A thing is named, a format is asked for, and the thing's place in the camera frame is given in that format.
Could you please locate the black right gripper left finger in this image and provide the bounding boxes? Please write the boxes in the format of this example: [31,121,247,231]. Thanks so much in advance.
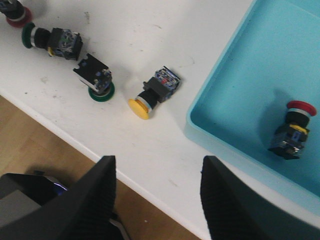
[0,155,117,240]

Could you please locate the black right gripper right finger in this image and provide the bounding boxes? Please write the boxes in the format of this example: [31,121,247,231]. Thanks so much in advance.
[200,156,320,240]

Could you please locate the red push button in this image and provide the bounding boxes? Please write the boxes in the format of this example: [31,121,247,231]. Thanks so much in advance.
[268,100,317,160]
[0,0,33,28]

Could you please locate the blue plastic box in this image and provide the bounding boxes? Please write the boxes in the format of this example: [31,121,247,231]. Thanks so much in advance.
[184,0,320,216]

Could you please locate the black grey device on floor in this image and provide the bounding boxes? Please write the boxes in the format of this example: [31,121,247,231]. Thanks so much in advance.
[0,173,129,240]

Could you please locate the inverted green push button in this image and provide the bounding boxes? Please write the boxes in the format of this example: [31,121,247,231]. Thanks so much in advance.
[73,53,115,102]

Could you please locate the lying yellow push button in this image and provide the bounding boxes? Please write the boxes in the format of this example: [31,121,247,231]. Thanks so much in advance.
[128,66,181,120]

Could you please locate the lying green push button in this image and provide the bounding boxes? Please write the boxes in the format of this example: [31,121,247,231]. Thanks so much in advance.
[21,22,83,61]

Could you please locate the inverted red push button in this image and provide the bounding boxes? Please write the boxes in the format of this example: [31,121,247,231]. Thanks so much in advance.
[0,0,33,28]

